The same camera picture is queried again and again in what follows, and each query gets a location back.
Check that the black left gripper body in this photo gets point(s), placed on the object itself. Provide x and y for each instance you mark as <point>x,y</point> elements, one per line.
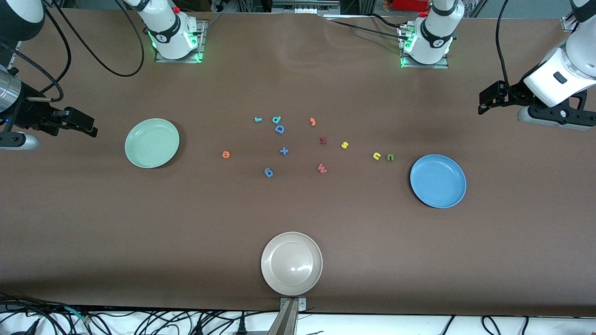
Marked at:
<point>513,93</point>

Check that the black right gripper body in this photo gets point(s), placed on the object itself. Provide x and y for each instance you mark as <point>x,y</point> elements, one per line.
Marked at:
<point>29,115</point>

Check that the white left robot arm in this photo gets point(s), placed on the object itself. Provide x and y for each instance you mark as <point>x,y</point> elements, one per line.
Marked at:
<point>435,32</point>

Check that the pale green plate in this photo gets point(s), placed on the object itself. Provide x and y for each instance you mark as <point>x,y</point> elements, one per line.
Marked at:
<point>152,143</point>

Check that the blue plate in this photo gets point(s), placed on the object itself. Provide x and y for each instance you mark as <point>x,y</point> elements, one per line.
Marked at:
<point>437,181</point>

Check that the red box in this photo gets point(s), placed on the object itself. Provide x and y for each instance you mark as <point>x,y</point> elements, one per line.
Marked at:
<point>409,4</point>

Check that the pink letter w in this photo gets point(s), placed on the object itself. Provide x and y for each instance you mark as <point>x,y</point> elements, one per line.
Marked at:
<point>321,168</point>

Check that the blue number six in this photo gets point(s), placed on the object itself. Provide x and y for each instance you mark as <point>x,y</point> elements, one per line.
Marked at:
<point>268,172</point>

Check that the grey metal rack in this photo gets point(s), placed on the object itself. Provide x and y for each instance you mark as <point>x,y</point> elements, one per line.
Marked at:
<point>302,8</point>

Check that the beige plate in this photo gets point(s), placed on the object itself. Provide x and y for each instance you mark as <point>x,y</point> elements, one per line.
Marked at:
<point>291,263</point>

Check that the black power plug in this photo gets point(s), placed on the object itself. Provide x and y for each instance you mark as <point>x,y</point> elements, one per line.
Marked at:
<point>241,328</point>

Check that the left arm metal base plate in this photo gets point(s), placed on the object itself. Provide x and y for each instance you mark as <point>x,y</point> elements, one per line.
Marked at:
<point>423,66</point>

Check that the aluminium frame rail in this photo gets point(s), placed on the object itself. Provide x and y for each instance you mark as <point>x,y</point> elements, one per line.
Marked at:
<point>570,23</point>

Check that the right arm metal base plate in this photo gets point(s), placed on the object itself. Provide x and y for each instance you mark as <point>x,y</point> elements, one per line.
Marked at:
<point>177,60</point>

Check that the metal camera stand bracket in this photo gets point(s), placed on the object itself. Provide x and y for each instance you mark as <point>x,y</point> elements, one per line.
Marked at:
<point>288,321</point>

